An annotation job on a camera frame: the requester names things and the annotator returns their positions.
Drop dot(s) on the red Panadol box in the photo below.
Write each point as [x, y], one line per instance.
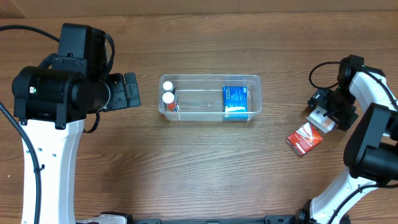
[304, 139]

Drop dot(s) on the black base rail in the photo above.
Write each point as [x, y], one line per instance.
[268, 219]

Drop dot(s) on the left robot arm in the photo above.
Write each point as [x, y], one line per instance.
[51, 103]

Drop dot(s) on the white plaster box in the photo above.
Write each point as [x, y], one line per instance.
[317, 118]

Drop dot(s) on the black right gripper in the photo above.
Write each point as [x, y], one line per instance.
[347, 115]

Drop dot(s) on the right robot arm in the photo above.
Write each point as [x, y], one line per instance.
[370, 163]

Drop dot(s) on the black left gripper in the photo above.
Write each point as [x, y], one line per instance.
[131, 90]

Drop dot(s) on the clear plastic container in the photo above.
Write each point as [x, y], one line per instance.
[200, 96]

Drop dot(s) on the blue lozenge box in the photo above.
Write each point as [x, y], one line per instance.
[235, 103]

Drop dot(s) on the dark brown medicine bottle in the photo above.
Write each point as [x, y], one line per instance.
[168, 86]

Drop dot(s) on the orange vitamin tablet tube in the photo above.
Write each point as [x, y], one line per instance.
[171, 102]

